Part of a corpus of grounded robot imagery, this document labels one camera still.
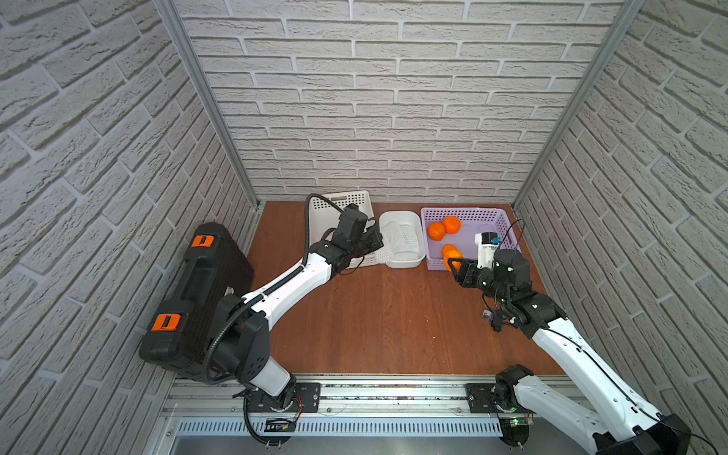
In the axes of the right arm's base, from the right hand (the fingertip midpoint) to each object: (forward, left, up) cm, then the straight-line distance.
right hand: (460, 261), depth 77 cm
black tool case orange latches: (-18, +67, +6) cm, 69 cm away
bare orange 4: (-2, +2, +2) cm, 4 cm away
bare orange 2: (+23, -1, -15) cm, 28 cm away
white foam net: (+21, +12, -15) cm, 29 cm away
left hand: (+11, +18, +2) cm, 21 cm away
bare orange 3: (+2, +3, +2) cm, 4 cm away
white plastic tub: (+13, +13, -17) cm, 25 cm away
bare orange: (+28, -8, -17) cm, 33 cm away
